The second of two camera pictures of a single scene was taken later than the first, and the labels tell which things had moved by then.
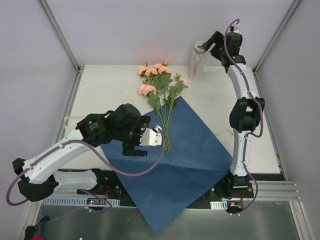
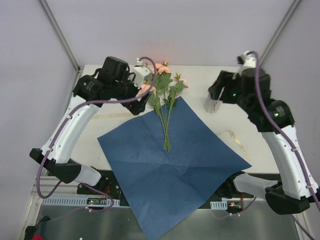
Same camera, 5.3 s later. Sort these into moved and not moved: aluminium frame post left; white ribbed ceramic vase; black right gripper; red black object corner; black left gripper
Moved: black right gripper; black left gripper; white ribbed ceramic vase
Not moved: red black object corner; aluminium frame post left
